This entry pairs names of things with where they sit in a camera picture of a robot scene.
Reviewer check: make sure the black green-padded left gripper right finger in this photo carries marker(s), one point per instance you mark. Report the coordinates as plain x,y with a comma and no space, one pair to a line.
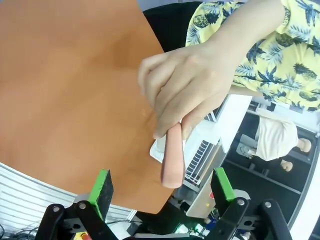
222,190

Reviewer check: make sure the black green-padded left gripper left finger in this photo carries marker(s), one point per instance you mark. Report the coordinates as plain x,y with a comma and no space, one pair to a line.
100,197

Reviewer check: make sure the pink lint roller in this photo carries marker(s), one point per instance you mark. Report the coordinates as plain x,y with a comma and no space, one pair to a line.
172,162

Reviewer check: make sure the person's right forearm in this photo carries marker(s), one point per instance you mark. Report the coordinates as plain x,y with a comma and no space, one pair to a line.
250,25

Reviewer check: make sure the person's right hand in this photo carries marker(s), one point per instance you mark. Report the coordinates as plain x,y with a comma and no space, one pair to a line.
190,80

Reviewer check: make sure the beige control box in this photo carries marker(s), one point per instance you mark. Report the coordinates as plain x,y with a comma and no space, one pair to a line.
202,197

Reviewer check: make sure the red yellow emergency stop button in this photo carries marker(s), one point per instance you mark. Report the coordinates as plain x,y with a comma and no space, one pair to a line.
81,235

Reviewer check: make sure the white table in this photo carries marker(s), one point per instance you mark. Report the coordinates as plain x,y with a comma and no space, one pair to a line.
235,120

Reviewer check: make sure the mannequin in white jacket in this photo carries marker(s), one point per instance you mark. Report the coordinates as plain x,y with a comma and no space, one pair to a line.
275,137

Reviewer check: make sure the white ribbed panel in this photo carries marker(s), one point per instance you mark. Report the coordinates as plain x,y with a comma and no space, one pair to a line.
25,190

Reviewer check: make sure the person in pineapple shirt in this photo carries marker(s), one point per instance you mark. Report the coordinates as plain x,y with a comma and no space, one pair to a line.
287,62

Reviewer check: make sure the person's black trousers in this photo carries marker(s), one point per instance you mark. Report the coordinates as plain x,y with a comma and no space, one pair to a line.
170,25

